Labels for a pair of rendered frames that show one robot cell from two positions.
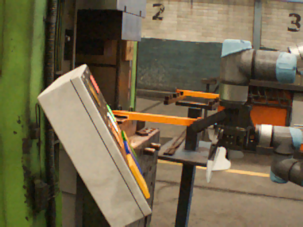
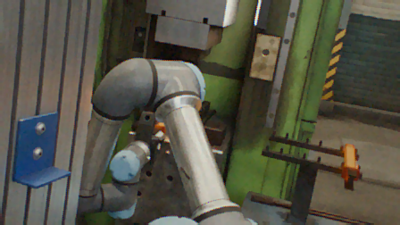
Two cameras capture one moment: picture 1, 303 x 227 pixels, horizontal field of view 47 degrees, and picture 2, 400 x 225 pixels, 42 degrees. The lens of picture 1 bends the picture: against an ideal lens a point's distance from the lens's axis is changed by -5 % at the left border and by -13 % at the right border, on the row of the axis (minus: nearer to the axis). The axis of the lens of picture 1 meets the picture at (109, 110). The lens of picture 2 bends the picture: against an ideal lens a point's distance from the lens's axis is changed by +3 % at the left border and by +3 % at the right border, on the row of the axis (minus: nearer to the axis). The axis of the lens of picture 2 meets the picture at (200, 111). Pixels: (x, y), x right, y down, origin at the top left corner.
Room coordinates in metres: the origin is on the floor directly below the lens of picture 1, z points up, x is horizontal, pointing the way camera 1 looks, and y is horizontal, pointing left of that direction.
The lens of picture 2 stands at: (0.94, -1.97, 1.49)
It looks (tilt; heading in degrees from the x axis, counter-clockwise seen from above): 13 degrees down; 75
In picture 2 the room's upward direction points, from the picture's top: 10 degrees clockwise
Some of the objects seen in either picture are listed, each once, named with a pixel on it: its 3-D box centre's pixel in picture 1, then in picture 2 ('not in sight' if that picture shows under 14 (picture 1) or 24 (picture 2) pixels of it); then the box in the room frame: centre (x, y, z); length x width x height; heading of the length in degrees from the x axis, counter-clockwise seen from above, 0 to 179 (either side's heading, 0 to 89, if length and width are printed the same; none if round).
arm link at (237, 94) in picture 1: (233, 92); not in sight; (0.88, -0.31, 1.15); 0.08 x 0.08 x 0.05
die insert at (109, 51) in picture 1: (72, 46); (196, 49); (1.44, 0.15, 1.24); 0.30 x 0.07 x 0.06; 67
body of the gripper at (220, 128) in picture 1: (232, 125); not in sight; (0.87, -0.31, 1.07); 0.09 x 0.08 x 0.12; 53
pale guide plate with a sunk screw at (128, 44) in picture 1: (128, 41); (264, 57); (1.66, -0.07, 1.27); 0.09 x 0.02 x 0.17; 157
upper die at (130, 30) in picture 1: (80, 26); (192, 29); (1.40, 0.13, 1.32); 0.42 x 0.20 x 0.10; 67
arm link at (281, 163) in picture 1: (284, 167); (117, 196); (1.10, -0.61, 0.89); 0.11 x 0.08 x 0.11; 19
